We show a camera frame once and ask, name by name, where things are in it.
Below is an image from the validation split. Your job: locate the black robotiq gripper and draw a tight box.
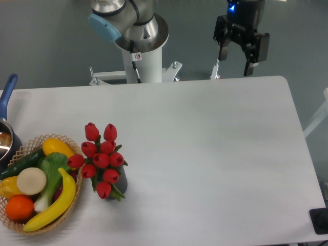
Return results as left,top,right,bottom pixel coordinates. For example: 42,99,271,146
213,1,270,76

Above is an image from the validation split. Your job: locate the red tulip bouquet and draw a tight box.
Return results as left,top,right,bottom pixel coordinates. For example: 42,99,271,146
67,122,128,199

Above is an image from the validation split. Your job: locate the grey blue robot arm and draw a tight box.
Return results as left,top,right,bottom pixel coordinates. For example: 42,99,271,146
88,1,270,83

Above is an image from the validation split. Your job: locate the dark grey ribbed vase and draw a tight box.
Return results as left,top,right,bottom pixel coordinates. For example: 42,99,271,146
107,166,128,201

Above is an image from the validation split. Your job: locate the black device at edge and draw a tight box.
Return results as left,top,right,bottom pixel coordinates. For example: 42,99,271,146
309,208,327,235

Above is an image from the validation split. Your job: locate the yellow lemon squash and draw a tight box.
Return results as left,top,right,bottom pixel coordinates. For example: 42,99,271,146
42,138,74,157

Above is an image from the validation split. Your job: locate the green bok choy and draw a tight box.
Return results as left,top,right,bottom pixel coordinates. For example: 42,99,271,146
34,152,71,213

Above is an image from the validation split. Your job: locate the yellow banana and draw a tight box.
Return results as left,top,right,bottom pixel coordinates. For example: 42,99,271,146
23,168,76,232

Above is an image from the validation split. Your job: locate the woven wicker basket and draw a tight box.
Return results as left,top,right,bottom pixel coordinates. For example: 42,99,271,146
1,133,83,236

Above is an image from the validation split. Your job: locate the green cucumber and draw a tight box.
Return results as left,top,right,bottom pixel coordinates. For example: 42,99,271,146
1,148,45,180

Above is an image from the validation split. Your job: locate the yellow bell pepper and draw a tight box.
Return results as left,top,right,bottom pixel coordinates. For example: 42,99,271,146
1,176,23,199

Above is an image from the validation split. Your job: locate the orange fruit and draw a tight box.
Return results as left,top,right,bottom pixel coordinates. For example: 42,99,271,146
5,195,34,220

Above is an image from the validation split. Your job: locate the white table clamp bracket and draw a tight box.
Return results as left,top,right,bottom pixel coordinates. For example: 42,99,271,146
210,59,220,80

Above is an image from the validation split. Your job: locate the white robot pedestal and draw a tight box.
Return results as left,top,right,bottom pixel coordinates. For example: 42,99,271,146
89,47,182,86

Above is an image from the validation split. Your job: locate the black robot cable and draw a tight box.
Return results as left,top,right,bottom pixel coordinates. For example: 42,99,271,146
129,39,142,84

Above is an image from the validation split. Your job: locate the white frame at right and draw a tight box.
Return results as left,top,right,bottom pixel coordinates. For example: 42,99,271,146
303,88,327,138

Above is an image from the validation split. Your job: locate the blue handled saucepan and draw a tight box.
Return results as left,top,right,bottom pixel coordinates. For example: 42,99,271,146
1,74,22,172

